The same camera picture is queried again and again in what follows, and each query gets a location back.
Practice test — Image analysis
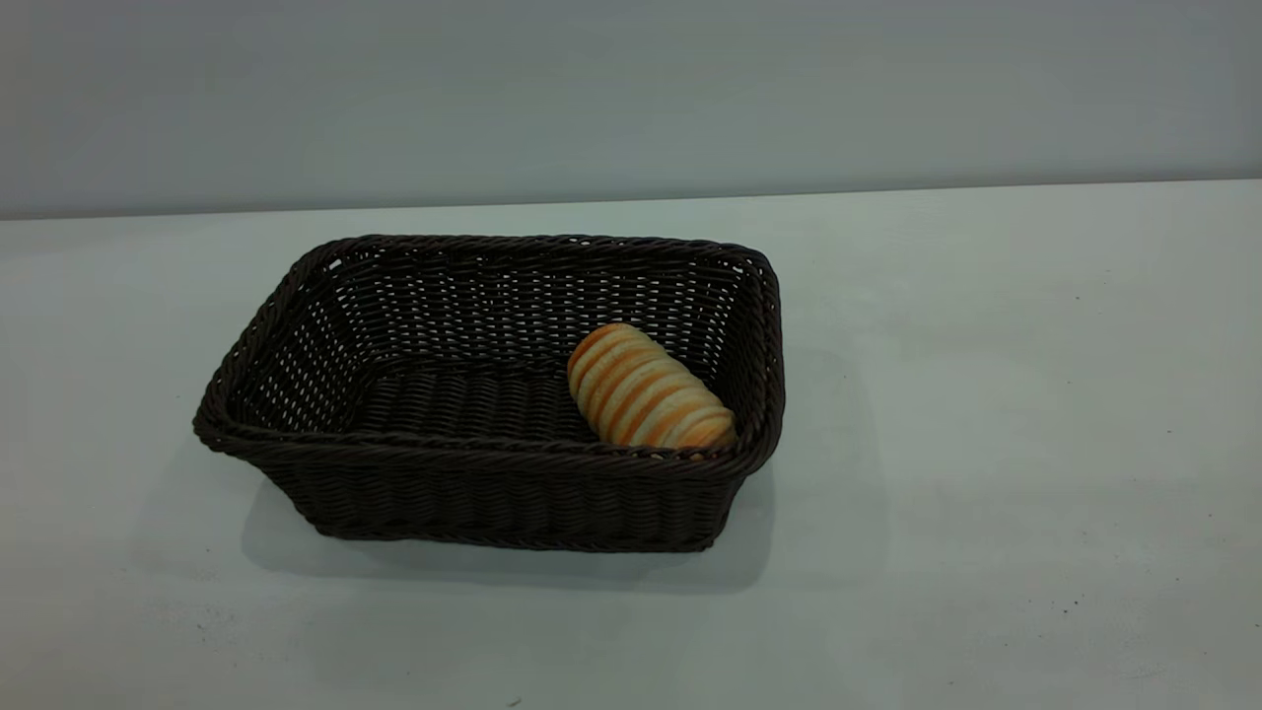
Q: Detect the striped orange bread roll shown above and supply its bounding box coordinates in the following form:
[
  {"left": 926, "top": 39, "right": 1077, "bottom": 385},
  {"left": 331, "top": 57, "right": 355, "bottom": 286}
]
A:
[{"left": 566, "top": 322, "right": 738, "bottom": 457}]

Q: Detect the black woven rectangular basket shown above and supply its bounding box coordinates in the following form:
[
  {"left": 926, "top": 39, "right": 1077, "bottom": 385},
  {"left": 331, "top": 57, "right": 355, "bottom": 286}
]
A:
[{"left": 192, "top": 233, "right": 787, "bottom": 553}]

